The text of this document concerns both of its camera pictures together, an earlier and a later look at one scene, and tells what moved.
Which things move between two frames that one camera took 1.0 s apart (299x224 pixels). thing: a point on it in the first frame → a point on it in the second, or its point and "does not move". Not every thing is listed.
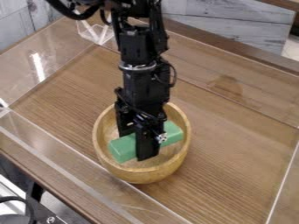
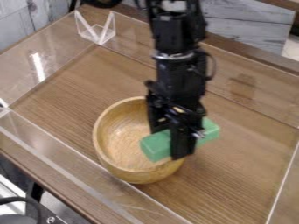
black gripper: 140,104 → 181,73
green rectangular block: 123,147 → 155,143
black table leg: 36,192 does not move
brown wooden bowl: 149,171 does not move
